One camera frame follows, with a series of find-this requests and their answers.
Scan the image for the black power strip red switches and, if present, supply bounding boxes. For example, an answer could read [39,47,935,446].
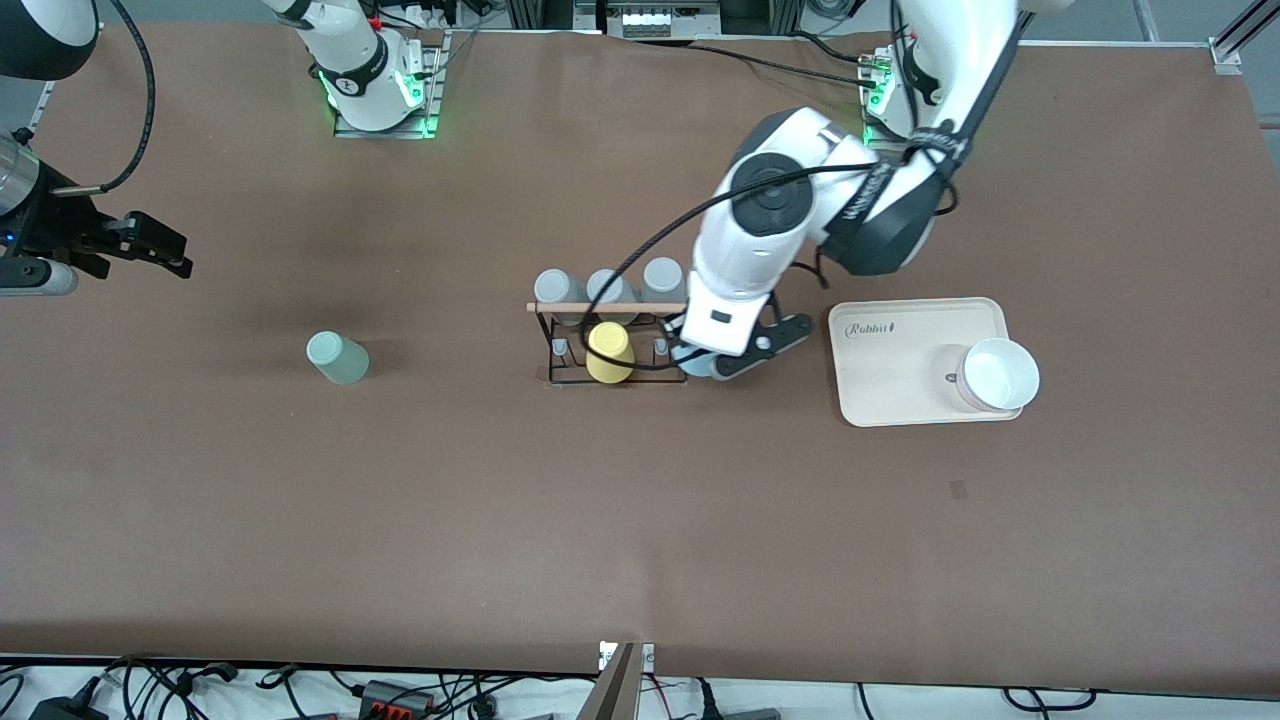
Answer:
[360,680,436,719]

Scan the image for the black power adapter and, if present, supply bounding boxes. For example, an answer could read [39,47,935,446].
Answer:
[30,695,106,720]

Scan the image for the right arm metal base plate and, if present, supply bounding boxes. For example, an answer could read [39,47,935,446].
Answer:
[333,30,448,139]

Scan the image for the aluminium frame profile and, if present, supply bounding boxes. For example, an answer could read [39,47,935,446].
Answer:
[1210,0,1280,76]

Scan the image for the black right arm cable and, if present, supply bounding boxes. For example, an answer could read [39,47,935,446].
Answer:
[50,0,157,196]

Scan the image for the black wire cup rack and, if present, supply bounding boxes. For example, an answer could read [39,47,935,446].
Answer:
[526,300,701,389]

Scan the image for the black cable across table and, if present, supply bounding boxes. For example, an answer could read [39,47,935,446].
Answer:
[690,40,881,89]

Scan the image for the grey cup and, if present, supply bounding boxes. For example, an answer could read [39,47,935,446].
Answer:
[534,268,589,326]
[640,257,689,306]
[586,268,639,323]

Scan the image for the beige tray with Rabbit print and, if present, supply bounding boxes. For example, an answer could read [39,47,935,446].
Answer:
[828,296,1025,429]

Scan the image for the pale green cup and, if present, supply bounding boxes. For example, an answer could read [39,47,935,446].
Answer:
[306,331,371,386]

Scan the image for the white terminal block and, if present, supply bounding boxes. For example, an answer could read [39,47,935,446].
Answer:
[620,8,701,39]

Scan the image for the white bowl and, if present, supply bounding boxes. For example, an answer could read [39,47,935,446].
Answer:
[955,337,1041,413]

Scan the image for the yellow cup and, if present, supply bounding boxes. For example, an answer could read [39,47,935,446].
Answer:
[586,321,636,385]

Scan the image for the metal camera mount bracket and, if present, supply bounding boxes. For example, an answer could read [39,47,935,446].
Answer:
[575,640,656,720]

